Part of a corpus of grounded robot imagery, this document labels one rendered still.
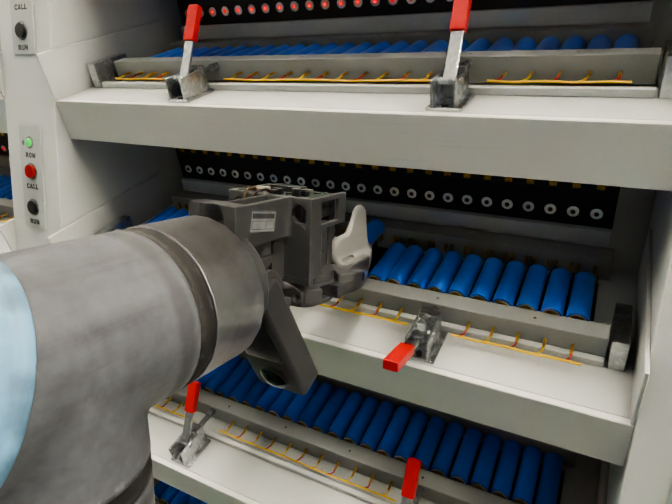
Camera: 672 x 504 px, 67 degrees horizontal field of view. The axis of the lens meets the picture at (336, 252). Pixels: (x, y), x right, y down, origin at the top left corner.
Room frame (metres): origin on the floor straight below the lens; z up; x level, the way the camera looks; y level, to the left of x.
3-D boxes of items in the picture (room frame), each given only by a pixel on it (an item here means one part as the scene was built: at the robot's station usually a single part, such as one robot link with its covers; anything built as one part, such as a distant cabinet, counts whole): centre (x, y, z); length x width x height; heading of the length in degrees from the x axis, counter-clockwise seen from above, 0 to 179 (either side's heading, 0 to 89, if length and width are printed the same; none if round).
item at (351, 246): (0.44, -0.02, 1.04); 0.09 x 0.03 x 0.06; 149
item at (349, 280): (0.40, 0.00, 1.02); 0.09 x 0.05 x 0.02; 149
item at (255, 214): (0.36, 0.05, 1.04); 0.12 x 0.08 x 0.09; 153
